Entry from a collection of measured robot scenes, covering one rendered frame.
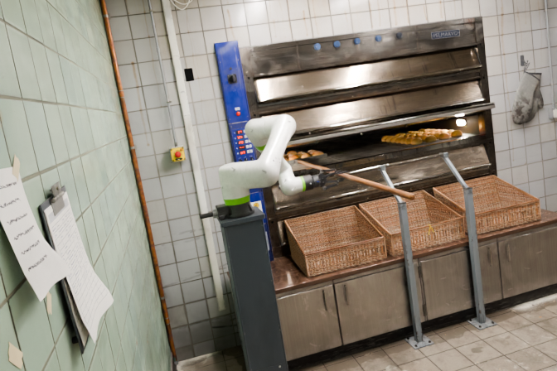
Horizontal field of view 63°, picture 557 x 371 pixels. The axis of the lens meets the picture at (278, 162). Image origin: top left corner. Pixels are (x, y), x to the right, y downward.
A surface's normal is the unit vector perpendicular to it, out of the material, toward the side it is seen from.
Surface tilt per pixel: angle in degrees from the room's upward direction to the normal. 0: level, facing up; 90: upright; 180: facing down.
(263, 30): 90
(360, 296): 90
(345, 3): 90
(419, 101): 70
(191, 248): 90
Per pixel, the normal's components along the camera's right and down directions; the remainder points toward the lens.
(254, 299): 0.24, 0.09
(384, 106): 0.17, -0.25
